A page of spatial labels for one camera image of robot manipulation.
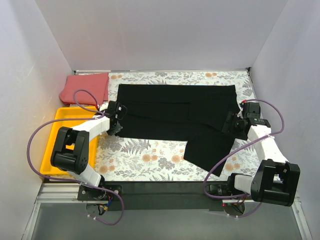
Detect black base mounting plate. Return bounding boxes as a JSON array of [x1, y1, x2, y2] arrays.
[[77, 181, 232, 212]]

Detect black t shirt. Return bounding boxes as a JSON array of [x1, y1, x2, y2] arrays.
[[117, 84, 240, 172]]

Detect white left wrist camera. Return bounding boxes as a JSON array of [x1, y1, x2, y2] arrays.
[[98, 102, 109, 112]]

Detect aluminium frame rail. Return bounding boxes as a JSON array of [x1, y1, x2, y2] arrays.
[[22, 182, 81, 240]]

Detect yellow plastic tray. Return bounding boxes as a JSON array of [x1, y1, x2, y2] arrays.
[[40, 106, 98, 176]]

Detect floral table mat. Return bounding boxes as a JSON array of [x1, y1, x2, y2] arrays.
[[68, 70, 283, 182]]

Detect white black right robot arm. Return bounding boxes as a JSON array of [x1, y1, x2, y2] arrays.
[[222, 101, 300, 207]]

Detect folded red t shirt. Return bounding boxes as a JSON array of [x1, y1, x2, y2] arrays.
[[59, 73, 109, 105]]

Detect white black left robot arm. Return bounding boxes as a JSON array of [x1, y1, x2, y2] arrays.
[[50, 101, 128, 200]]

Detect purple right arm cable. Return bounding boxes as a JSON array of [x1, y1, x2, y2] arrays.
[[202, 98, 285, 219]]

